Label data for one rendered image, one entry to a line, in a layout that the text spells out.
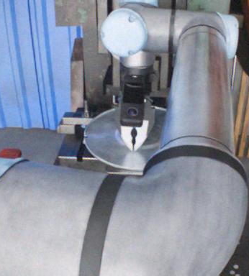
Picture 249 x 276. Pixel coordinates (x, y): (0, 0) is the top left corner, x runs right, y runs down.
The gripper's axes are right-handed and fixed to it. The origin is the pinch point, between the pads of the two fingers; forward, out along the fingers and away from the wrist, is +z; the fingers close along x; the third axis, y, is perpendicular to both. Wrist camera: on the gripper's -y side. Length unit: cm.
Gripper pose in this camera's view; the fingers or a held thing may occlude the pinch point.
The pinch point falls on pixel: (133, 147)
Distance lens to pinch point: 75.6
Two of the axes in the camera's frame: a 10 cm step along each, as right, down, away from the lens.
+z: -0.2, 8.4, 5.4
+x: -10.0, -0.5, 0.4
